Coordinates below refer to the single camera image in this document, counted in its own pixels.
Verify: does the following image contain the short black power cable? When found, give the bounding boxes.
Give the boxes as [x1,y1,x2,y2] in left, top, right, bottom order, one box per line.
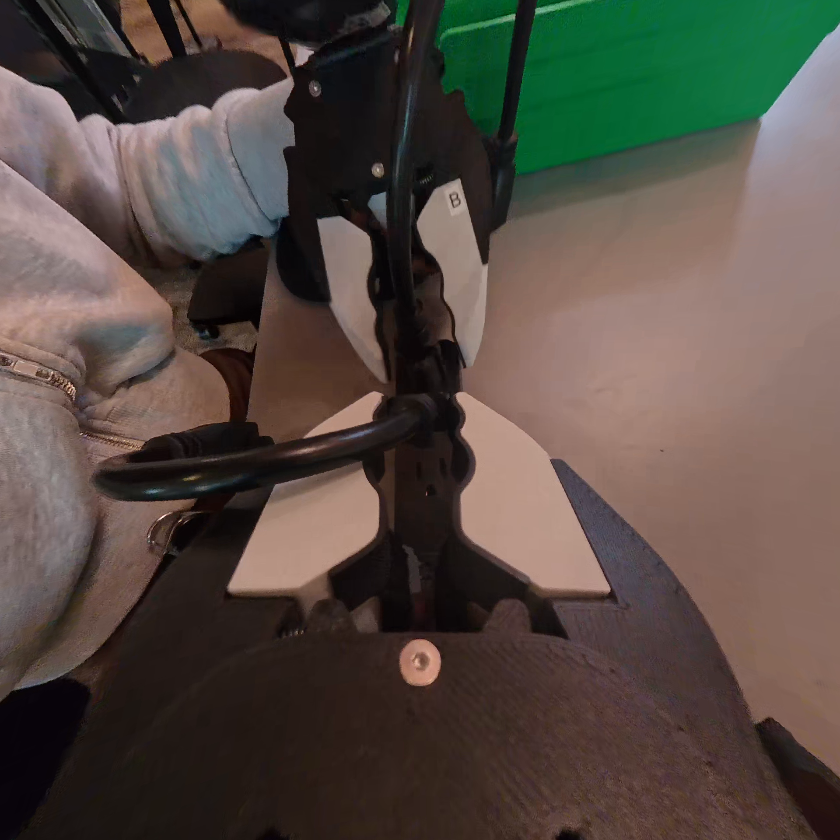
[94,394,437,503]

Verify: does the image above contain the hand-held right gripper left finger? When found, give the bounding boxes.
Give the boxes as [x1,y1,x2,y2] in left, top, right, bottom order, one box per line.
[226,391,391,598]

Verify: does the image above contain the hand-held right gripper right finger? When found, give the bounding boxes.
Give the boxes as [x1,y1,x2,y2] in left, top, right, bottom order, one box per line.
[453,391,613,599]

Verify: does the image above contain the green plastic bin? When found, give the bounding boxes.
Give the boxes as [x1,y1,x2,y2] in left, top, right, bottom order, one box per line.
[436,0,829,177]

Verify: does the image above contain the black extension socket block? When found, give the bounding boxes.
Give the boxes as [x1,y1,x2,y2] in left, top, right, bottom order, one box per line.
[141,422,273,462]

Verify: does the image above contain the black power strip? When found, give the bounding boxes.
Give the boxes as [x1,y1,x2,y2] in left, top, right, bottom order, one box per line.
[392,430,475,578]

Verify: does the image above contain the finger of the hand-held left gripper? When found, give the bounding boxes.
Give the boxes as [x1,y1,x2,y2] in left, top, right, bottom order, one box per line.
[415,176,492,368]
[318,212,395,384]

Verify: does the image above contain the person's left forearm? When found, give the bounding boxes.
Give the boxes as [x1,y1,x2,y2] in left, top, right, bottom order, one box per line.
[77,80,296,265]

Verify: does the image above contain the black office chair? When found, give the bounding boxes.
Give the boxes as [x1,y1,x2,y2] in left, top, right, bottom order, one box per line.
[121,49,293,127]

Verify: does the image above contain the person in grey hoodie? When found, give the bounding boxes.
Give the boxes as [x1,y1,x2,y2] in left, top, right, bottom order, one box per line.
[0,66,232,703]

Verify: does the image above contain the thick black power cable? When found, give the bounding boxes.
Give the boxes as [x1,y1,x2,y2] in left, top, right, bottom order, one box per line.
[386,0,540,395]

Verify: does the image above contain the black cable socket end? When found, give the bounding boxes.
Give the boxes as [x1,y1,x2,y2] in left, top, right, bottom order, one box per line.
[489,131,521,229]

